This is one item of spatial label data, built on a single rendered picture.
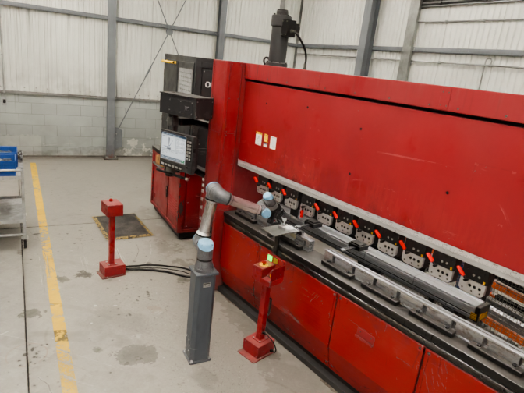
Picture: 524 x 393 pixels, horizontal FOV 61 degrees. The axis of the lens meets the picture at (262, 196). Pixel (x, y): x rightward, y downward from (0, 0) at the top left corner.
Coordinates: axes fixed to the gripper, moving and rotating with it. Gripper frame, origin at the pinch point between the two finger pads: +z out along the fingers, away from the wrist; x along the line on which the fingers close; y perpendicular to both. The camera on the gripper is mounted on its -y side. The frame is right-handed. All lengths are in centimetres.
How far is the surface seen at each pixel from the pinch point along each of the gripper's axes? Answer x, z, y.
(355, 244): -57, 19, 21
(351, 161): -54, -48, 48
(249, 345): -15, 52, -88
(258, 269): -12.4, 1.2, -42.8
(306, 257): -32.3, 12.6, -11.2
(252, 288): 27, 58, -46
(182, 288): 104, 68, -84
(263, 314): -19, 35, -64
